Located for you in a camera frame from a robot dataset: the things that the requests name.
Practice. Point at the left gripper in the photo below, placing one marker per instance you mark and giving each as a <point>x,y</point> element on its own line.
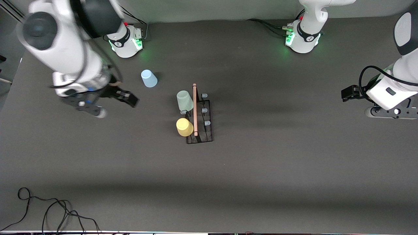
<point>358,93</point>

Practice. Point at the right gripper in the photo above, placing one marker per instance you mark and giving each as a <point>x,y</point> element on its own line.
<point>111,91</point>

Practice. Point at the pale green plastic cup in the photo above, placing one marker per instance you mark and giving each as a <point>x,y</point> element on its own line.
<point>184,101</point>

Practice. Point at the yellow plastic cup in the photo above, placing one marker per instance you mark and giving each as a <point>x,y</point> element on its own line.
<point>184,127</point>

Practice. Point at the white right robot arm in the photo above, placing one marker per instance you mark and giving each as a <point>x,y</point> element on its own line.
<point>65,49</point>

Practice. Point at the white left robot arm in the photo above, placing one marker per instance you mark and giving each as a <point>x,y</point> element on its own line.
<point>406,68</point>

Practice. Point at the light blue plastic cup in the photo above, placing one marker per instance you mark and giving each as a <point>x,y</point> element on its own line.
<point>149,80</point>

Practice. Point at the dark grey table mat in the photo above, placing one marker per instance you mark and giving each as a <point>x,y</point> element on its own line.
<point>228,163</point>

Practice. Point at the black metal frame rail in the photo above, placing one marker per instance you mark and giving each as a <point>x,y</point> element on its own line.
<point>13,12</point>

